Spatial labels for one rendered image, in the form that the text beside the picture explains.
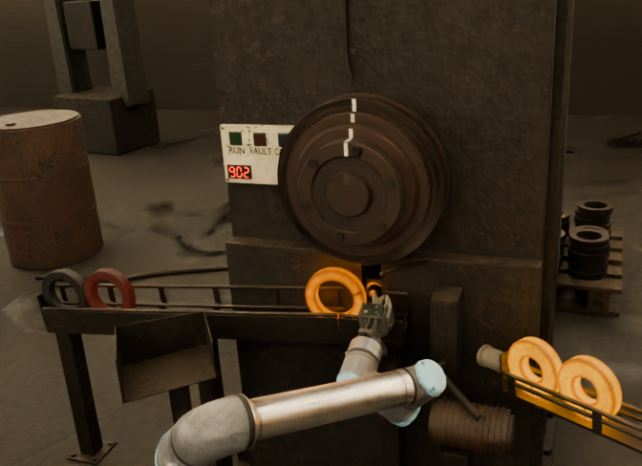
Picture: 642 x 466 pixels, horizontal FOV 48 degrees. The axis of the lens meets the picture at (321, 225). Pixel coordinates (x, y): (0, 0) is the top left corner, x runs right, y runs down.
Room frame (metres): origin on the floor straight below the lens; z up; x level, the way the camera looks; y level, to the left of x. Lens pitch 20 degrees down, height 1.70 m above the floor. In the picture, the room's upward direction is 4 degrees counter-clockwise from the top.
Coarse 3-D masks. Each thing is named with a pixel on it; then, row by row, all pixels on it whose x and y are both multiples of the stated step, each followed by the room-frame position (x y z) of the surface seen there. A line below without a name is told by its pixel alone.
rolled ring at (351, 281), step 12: (312, 276) 1.94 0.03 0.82; (324, 276) 1.92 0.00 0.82; (336, 276) 1.91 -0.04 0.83; (348, 276) 1.90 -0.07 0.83; (312, 288) 1.94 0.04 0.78; (360, 288) 1.89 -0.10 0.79; (312, 300) 1.94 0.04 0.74; (360, 300) 1.89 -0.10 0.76; (336, 312) 1.94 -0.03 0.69; (348, 312) 1.91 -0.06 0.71; (360, 312) 1.89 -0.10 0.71
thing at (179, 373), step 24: (120, 336) 1.89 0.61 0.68; (144, 336) 1.91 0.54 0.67; (168, 336) 1.92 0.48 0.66; (192, 336) 1.94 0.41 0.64; (120, 360) 1.84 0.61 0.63; (144, 360) 1.90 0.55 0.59; (168, 360) 1.88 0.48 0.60; (192, 360) 1.86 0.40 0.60; (120, 384) 1.69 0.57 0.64; (144, 384) 1.77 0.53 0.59; (168, 384) 1.75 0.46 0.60; (192, 384) 1.74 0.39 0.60
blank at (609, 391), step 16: (560, 368) 1.47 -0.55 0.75; (576, 368) 1.44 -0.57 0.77; (592, 368) 1.40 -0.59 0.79; (608, 368) 1.40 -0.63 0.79; (560, 384) 1.47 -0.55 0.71; (576, 384) 1.45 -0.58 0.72; (592, 384) 1.40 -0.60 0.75; (608, 384) 1.37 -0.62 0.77; (592, 400) 1.42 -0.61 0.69; (608, 400) 1.37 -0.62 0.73
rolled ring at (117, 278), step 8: (96, 272) 2.21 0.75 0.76; (104, 272) 2.20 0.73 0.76; (112, 272) 2.20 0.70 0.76; (88, 280) 2.22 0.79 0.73; (96, 280) 2.21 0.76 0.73; (112, 280) 2.19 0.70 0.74; (120, 280) 2.18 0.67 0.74; (88, 288) 2.23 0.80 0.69; (96, 288) 2.25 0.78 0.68; (120, 288) 2.18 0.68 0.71; (128, 288) 2.18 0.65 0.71; (88, 296) 2.23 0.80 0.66; (96, 296) 2.24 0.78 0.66; (128, 296) 2.17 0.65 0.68; (96, 304) 2.22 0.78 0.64; (104, 304) 2.24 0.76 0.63; (128, 304) 2.17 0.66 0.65
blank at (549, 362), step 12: (516, 348) 1.58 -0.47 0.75; (528, 348) 1.55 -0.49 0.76; (540, 348) 1.53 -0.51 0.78; (552, 348) 1.53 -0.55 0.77; (516, 360) 1.58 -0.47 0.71; (540, 360) 1.52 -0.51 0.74; (552, 360) 1.50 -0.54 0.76; (516, 372) 1.58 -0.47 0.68; (528, 372) 1.57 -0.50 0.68; (552, 372) 1.49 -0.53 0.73; (540, 384) 1.52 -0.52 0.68; (552, 384) 1.49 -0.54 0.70
